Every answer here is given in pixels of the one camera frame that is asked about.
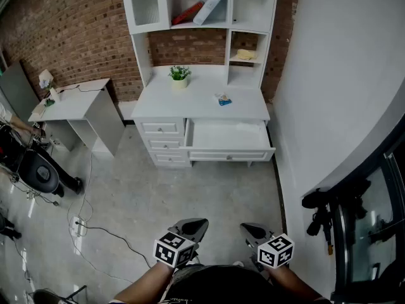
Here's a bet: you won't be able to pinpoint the person's left forearm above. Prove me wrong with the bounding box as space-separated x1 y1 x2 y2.
110 260 178 304

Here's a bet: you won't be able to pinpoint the white power strip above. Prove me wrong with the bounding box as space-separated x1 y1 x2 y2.
71 216 88 238

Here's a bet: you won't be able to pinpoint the white glass cabinet door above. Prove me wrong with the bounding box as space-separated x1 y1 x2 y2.
120 0 171 35

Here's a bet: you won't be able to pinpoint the white table lamp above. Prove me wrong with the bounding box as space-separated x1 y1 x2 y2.
38 69 61 103

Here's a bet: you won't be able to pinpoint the person's right forearm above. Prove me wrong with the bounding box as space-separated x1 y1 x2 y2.
268 263 324 301

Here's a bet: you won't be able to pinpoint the black office chair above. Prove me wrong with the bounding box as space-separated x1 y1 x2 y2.
18 150 61 195

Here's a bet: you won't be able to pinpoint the wide white drawer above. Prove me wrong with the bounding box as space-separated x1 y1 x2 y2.
184 118 276 163

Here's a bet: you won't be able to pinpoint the red book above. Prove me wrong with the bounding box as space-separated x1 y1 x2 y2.
171 0 205 26

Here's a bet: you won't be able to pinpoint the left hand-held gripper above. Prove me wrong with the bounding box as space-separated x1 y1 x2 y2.
153 218 209 269

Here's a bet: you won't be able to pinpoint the green plant in cream pot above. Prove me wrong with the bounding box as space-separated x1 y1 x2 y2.
167 65 192 90

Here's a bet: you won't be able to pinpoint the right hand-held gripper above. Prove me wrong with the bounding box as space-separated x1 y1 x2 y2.
239 222 295 272

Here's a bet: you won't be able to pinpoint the pale flowers in vase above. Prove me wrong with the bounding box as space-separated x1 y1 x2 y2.
38 78 56 108

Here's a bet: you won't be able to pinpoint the small blue white packet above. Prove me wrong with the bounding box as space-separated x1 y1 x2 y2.
214 92 234 106

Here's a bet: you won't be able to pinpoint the yellow cloth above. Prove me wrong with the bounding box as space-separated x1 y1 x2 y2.
237 48 258 61

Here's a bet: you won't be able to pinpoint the white desk with hutch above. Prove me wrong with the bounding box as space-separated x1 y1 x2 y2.
120 0 279 169

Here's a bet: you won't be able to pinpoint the black stool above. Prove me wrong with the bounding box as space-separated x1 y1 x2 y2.
33 284 88 304

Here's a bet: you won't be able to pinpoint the small white desk drawer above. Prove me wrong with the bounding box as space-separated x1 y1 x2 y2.
140 121 185 136
147 137 185 151
153 152 191 167

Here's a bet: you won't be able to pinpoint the thin black table cable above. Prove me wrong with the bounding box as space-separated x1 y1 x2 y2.
58 84 106 94

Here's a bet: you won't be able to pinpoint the white ring binder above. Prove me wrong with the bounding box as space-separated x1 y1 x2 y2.
192 0 229 26

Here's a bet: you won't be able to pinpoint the grey cabinet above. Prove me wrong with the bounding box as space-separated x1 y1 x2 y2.
0 61 41 123

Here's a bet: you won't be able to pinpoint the person's black shirt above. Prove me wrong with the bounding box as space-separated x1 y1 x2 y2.
157 263 333 304

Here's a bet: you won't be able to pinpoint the dark framed glass door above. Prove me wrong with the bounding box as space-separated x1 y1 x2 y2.
330 115 405 304

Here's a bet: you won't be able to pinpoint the white floor cable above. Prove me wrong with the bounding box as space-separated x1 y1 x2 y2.
66 152 135 285

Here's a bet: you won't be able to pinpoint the small white side table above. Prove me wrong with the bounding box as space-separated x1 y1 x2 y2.
28 77 126 158

